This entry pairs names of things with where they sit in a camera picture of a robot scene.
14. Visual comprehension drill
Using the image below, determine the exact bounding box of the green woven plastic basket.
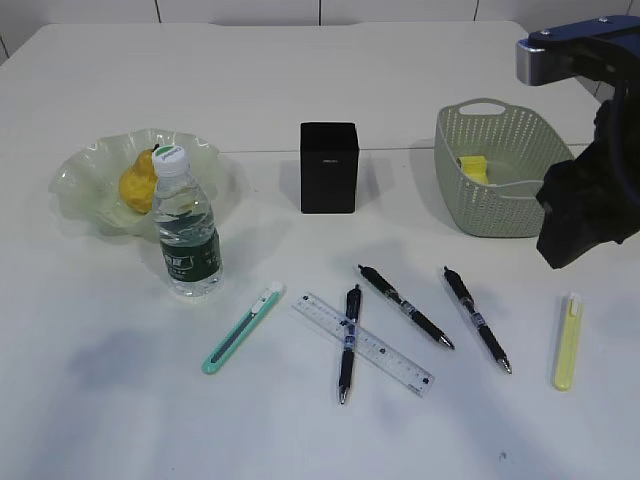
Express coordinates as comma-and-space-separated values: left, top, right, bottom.
434, 98, 574, 238

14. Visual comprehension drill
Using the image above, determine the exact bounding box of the teal utility knife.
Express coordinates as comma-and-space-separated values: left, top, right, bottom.
201, 282, 285, 375

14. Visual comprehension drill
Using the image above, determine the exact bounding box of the translucent green wavy plate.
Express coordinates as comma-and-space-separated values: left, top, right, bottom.
49, 128, 234, 241

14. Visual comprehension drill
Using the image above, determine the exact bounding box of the yellow utility knife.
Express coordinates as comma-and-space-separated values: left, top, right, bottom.
553, 293, 584, 392

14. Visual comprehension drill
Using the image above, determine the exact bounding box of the black square pen holder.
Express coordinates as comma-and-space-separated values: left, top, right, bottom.
300, 122, 360, 214

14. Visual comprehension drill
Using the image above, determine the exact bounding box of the black pen right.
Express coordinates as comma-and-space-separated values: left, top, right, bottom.
443, 266, 513, 374

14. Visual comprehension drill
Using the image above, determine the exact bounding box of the clear plastic ruler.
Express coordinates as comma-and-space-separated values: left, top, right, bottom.
292, 293, 434, 397

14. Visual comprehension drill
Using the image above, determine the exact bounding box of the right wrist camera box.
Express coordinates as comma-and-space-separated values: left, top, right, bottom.
516, 15, 639, 86

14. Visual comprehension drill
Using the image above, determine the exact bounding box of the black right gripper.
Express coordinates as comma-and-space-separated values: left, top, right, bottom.
535, 34, 640, 270

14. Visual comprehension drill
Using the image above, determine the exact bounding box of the yellow pear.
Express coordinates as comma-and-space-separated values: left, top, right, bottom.
119, 144, 159, 214

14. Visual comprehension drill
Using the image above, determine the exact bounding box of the black pen middle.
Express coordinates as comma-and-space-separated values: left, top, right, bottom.
357, 265, 455, 350

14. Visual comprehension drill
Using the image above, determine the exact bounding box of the clear water bottle green label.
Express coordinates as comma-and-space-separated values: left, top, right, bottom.
151, 145, 223, 298

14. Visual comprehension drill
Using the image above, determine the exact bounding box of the black pen on ruler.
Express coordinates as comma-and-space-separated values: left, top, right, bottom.
338, 284, 362, 405

